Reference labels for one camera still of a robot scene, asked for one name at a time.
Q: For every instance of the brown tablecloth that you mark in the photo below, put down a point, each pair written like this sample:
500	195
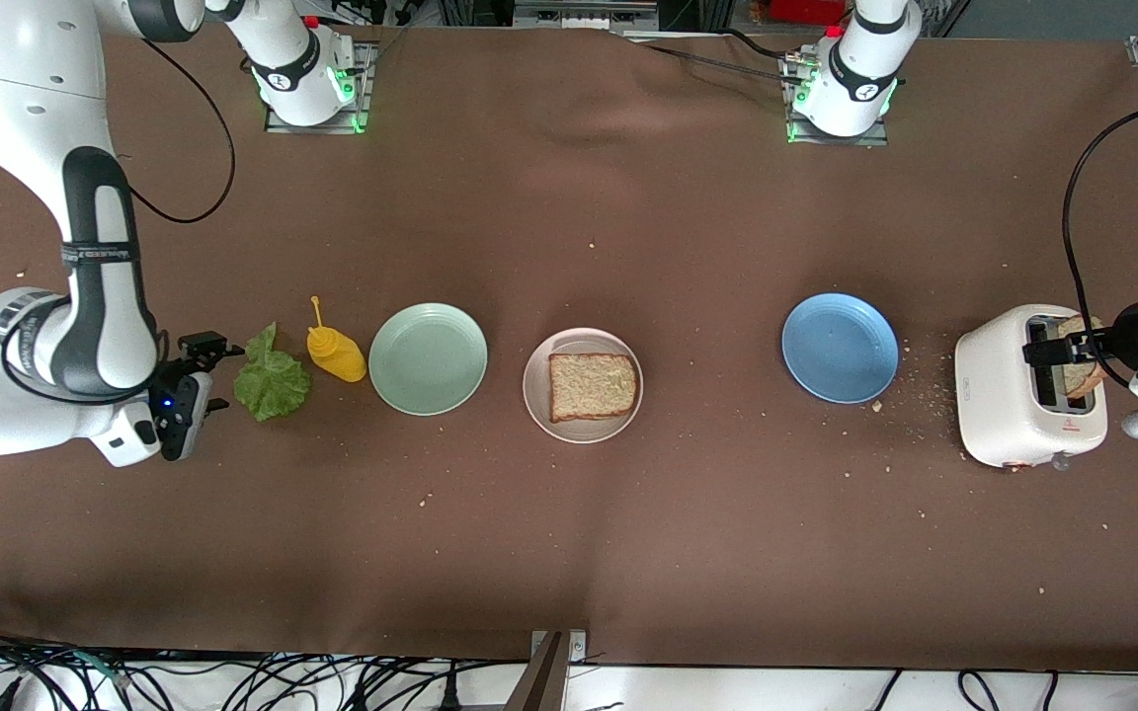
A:
569	553

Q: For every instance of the mint green plate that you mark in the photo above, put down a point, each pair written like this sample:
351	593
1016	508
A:
428	358

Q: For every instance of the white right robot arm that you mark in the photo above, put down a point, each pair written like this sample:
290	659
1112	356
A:
36	99

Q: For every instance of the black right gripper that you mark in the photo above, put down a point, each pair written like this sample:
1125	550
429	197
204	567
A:
202	347

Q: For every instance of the blue plate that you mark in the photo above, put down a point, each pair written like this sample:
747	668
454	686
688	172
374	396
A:
840	348

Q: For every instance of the small metal table bracket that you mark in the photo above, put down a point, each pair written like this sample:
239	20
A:
577	644

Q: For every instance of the brown bread slice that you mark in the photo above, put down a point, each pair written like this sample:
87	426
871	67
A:
1083	380
594	388

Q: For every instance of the dark metal beam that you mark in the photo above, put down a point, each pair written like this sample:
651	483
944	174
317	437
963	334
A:
539	686

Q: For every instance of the red box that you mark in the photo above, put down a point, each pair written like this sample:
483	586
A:
806	10

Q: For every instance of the white two-slot toaster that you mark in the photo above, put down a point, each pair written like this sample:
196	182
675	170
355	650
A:
989	395

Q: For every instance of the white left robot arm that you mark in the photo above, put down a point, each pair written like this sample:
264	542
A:
855	79

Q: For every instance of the yellow squeeze bottle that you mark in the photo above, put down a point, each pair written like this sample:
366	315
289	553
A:
337	357

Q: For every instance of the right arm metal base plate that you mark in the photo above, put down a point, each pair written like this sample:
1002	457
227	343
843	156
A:
312	129

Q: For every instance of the grey power strip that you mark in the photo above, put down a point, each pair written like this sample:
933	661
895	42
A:
584	15

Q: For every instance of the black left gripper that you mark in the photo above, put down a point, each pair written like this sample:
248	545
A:
1125	329

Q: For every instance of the beige plate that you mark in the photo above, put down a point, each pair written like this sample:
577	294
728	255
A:
584	433

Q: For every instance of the green lettuce leaf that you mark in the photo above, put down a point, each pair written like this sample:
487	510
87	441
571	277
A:
273	385

